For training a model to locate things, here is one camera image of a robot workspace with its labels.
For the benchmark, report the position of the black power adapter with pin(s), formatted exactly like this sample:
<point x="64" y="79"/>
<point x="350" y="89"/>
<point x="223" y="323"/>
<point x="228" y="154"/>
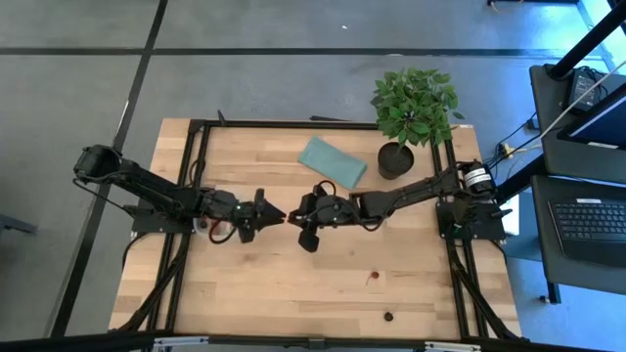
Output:
<point x="584" y="88"/>

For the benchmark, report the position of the green leafy plant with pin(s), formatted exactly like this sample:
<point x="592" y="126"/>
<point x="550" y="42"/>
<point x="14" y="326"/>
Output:
<point x="415" y="107"/>

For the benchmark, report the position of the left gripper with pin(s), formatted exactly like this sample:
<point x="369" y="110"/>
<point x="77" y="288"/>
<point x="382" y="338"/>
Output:
<point x="242" y="212"/>

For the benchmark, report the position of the black laptop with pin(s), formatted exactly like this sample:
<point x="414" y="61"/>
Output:
<point x="592" y="227"/>

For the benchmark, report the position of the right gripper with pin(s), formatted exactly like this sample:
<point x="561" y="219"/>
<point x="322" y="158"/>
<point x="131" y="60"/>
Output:
<point x="337" y="210"/>

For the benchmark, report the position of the black diagonal pole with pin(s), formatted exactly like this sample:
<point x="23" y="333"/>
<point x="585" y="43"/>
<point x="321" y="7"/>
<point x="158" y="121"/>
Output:
<point x="587" y="41"/>

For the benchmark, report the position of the black aluminium table frame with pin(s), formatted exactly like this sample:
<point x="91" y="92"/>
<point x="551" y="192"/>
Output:
<point x="318" y="124"/>

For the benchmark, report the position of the folded teal cloth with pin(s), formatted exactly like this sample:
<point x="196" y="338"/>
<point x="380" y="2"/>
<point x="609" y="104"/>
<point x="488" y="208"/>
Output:
<point x="332" y="163"/>

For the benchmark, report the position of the red cherry with stem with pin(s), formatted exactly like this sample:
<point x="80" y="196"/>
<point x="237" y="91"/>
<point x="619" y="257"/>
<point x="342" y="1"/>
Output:
<point x="374" y="275"/>

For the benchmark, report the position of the black crossbar silver brackets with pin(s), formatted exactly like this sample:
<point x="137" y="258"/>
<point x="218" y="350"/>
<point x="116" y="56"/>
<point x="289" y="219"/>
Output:
<point x="73" y="342"/>

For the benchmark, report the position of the black desk with monitor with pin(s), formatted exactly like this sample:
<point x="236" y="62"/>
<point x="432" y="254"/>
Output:
<point x="552" y="156"/>

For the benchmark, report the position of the black plant pot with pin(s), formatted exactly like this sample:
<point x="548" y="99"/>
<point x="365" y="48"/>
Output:
<point x="391" y="163"/>

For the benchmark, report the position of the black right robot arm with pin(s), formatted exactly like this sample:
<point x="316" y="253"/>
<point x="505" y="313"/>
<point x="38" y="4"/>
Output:
<point x="415" y="190"/>

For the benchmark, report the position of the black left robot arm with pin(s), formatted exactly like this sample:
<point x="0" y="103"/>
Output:
<point x="156" y="190"/>

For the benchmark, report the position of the black computer monitor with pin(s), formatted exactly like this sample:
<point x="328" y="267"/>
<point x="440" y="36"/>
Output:
<point x="601" y="122"/>

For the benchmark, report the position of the black desk with laptop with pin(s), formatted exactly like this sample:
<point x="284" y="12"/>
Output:
<point x="543" y="264"/>

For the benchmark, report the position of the white paper sheet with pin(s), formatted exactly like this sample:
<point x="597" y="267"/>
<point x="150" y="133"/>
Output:
<point x="512" y="217"/>

